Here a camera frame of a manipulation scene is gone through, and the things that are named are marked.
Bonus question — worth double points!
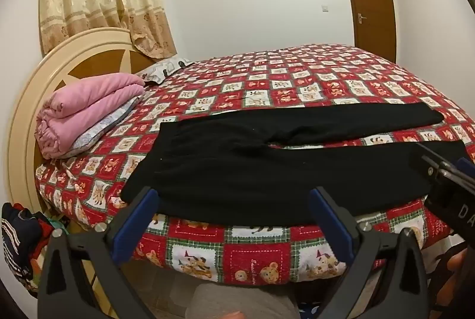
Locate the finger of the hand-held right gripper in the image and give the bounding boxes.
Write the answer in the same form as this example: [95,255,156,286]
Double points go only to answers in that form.
[410,142,475,193]

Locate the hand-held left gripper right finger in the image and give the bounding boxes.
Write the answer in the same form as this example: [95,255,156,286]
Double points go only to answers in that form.
[309,186,431,319]

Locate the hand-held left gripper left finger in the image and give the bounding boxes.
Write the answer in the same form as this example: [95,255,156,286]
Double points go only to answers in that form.
[37,186,160,319]

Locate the black pants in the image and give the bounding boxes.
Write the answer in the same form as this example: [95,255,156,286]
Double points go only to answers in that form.
[122,102,469,227]

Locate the pale patterned folded quilt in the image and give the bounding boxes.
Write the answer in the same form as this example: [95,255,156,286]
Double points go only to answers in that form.
[70,94,145,156]

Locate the pile of coloured clothes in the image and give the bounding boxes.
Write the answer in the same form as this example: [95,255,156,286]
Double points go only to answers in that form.
[0,202,69,299]

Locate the pink folded quilt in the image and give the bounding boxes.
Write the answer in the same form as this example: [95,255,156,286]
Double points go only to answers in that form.
[36,73,146,159]

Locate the cream wooden headboard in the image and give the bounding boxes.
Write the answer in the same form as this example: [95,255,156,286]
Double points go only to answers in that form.
[7,27,158,208]

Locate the white patterned pillow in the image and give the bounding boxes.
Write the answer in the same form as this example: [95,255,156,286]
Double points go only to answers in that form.
[134,57,194,86]

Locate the red printed bed blanket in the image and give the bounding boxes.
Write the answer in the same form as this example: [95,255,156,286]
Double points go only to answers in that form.
[35,43,475,284]

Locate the brown wooden door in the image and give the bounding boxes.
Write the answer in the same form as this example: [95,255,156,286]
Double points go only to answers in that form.
[338,0,397,64]

